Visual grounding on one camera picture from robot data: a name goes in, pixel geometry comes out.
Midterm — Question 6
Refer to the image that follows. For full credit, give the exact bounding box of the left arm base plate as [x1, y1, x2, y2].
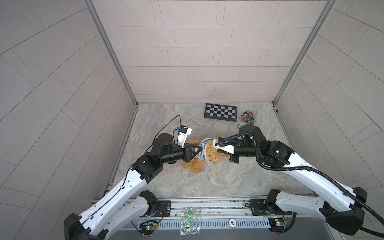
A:
[152, 200, 172, 217]

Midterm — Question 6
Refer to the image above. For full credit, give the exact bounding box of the bag of colourful small parts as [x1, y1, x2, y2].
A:
[241, 111, 255, 125]

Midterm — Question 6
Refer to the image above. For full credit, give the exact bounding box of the black corrugated cable hose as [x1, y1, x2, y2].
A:
[215, 131, 384, 238]

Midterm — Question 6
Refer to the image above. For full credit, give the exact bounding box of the left circuit board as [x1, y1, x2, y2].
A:
[139, 220, 159, 236]

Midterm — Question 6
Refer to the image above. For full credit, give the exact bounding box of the black white chessboard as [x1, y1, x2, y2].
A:
[204, 103, 238, 122]

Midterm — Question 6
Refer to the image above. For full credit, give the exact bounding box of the right circuit board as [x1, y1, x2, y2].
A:
[268, 218, 286, 233]

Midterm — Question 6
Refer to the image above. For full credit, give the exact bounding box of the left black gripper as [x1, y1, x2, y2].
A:
[157, 143, 202, 165]

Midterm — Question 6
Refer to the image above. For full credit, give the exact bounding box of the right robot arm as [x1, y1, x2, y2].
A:
[217, 125, 367, 236]

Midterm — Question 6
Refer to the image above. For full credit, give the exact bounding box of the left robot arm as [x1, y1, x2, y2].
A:
[64, 134, 204, 240]

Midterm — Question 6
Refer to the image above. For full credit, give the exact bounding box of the circuit board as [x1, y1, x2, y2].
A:
[268, 218, 286, 233]
[139, 220, 159, 236]

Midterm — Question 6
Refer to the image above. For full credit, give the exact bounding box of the blue white striped sweater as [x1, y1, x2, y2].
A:
[190, 138, 216, 163]

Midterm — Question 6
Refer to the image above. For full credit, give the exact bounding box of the brown teddy bear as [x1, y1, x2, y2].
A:
[181, 138, 229, 174]

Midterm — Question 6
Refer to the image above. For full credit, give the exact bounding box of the round white sticker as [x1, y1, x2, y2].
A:
[228, 218, 237, 229]

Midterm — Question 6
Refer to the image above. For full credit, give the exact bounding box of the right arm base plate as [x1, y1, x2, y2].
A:
[244, 200, 293, 216]

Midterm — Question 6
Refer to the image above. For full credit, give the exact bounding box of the aluminium mounting rail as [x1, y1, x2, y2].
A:
[83, 196, 337, 222]

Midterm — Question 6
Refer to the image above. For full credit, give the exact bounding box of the clear bag with green parts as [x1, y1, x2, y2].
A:
[180, 208, 202, 236]

